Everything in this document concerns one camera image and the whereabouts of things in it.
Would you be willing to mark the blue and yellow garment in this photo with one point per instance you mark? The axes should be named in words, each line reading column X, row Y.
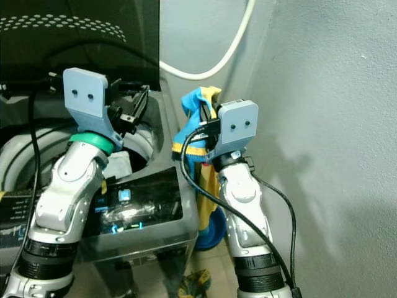
column 189, row 121

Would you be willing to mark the grey-blue left wrist camera mount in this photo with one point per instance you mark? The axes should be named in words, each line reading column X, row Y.
column 84, row 93

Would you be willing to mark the grey-blue right wrist camera mount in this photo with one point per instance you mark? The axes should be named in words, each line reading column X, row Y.
column 239, row 124

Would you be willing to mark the grey top-load washing machine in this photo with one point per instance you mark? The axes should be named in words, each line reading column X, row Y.
column 161, row 239

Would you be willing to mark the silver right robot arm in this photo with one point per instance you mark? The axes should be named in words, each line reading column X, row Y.
column 242, row 205

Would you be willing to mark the blue plastic bucket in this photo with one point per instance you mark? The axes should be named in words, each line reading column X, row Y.
column 214, row 233

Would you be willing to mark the grey-blue wrist camera mount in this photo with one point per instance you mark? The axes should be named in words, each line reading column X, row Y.
column 239, row 124
column 84, row 93

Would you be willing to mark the dark washing machine lid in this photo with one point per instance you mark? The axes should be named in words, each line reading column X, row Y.
column 37, row 62

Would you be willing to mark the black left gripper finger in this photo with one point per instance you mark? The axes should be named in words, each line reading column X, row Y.
column 143, row 102

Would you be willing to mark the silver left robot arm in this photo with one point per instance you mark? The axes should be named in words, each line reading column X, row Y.
column 62, row 205

